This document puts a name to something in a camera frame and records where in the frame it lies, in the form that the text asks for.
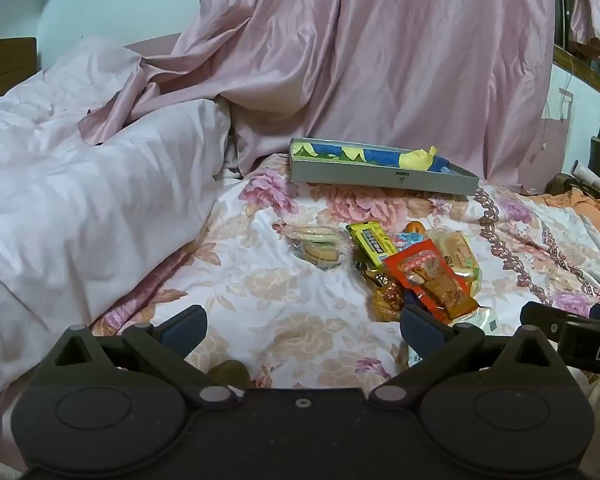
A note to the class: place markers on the grey box with painted inside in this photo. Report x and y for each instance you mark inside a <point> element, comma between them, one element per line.
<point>355,176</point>

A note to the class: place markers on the red snack packet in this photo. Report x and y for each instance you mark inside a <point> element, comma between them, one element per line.
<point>425,270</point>

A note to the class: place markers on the mandarin orange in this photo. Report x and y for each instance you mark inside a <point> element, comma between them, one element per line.
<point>416,228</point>

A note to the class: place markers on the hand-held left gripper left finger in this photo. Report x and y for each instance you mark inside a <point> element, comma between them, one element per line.
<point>182,331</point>

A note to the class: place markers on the orange cloth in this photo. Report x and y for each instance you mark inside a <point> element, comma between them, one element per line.
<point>595,215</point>

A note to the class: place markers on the blue candy packet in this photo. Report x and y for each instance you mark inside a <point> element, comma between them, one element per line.
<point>402,241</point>

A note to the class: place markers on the golden brown snack packet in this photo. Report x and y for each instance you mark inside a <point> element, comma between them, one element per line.
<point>385,295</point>

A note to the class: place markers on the yellow-green snack packet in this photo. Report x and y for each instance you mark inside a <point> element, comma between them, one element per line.
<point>372,242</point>

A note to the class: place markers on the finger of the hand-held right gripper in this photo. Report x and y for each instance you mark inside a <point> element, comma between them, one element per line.
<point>550,316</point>

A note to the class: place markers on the wooden headboard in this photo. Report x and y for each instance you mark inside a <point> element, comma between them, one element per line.
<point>5,65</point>

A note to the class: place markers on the floral bedsheet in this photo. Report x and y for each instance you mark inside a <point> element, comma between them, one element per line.
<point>280,300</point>

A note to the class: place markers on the pink satin cloth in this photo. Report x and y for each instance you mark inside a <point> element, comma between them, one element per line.
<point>355,60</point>

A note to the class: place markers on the white duvet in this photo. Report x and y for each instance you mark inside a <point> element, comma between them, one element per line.
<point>80,200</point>

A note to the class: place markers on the cream bread packet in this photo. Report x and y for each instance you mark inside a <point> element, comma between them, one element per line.
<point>455,252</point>

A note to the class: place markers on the white roll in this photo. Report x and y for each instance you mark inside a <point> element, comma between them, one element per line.
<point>592,177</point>

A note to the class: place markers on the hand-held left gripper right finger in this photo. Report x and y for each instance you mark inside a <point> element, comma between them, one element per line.
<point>420,329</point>

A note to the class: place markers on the crumpled yellow paper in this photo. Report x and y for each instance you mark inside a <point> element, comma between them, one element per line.
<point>417,160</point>

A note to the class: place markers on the clear pack of cookies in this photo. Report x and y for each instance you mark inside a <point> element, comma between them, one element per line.
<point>320,251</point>

